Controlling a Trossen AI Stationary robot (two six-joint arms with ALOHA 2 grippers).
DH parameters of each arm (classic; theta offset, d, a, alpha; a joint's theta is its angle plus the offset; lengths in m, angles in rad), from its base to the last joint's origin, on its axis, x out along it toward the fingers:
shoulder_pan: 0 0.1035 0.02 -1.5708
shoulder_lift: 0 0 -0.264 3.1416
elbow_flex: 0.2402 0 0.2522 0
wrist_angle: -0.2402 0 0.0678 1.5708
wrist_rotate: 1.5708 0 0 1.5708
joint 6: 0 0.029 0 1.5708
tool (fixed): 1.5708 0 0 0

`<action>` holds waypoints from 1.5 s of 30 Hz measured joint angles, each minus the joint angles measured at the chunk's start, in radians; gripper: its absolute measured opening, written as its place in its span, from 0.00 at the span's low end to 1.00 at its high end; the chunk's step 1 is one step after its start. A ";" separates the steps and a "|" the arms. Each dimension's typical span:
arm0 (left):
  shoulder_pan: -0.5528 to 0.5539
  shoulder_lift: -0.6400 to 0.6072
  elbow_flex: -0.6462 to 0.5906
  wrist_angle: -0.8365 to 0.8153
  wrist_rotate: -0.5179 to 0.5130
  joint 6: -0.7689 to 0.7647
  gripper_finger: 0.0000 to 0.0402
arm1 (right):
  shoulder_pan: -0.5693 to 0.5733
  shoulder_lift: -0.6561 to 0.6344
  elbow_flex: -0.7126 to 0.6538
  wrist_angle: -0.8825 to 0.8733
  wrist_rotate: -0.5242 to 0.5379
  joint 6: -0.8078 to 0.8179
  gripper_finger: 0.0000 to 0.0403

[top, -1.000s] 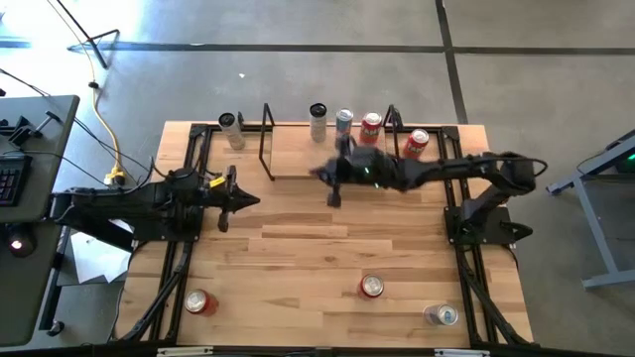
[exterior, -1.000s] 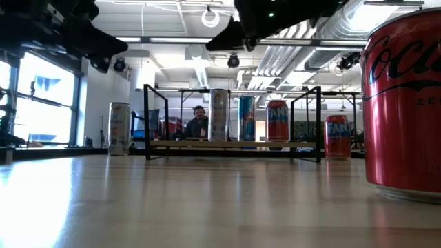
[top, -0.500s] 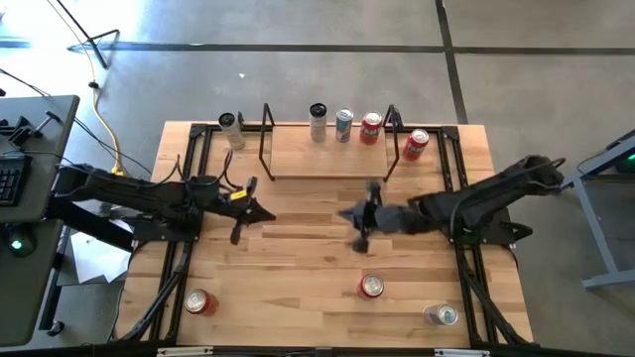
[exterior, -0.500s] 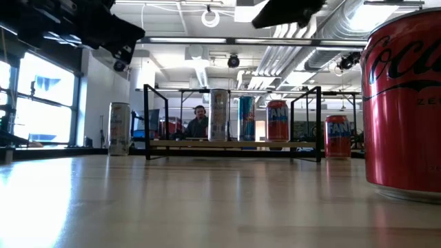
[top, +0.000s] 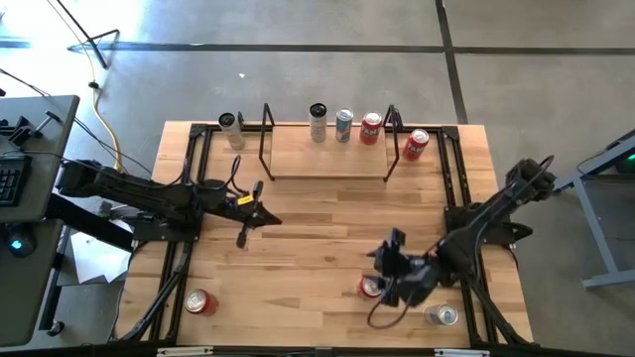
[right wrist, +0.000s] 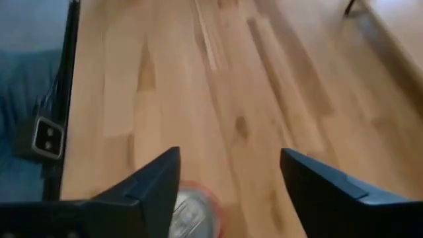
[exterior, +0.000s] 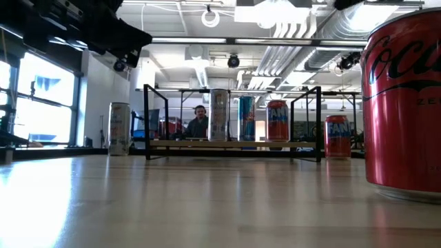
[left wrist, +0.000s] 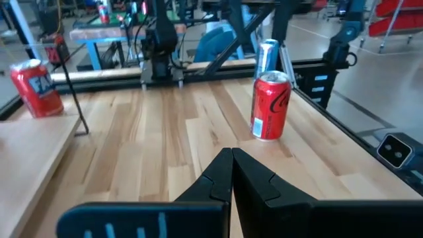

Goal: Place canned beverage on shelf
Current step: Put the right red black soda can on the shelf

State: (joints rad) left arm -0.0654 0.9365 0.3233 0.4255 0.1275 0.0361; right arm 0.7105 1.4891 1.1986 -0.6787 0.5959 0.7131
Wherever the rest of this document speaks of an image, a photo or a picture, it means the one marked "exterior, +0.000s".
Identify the white Celsius Tropical Vibe can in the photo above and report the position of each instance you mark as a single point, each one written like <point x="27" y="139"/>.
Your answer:
<point x="119" y="131"/>
<point x="218" y="117"/>

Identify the blue Red Bull can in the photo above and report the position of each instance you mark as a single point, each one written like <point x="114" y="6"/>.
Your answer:
<point x="246" y="120"/>

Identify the orange Fanta can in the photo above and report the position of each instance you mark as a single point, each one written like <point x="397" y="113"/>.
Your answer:
<point x="337" y="144"/>
<point x="277" y="127"/>

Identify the red Coca-Cola Zero can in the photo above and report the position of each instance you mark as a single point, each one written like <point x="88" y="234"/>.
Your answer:
<point x="403" y="137"/>

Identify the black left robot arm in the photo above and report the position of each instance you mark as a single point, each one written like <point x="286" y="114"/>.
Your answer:
<point x="86" y="20"/>

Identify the person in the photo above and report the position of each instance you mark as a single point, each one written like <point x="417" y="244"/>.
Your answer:
<point x="198" y="127"/>

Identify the black round ceiling spotlight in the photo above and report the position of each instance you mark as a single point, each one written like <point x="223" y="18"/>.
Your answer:
<point x="233" y="61"/>
<point x="119" y="65"/>

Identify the dark computer monitor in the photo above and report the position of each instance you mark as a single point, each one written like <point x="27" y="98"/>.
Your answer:
<point x="153" y="118"/>

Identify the black overhead bar with lights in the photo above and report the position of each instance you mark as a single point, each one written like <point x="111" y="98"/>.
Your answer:
<point x="231" y="41"/>

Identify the black track light cluster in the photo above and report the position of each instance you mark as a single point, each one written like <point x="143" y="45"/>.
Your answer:
<point x="348" y="62"/>

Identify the black background table frame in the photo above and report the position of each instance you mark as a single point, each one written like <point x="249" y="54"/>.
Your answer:
<point x="339" y="93"/>
<point x="193" y="91"/>

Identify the black table edge rail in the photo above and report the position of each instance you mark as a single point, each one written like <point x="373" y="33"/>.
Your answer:
<point x="69" y="151"/>

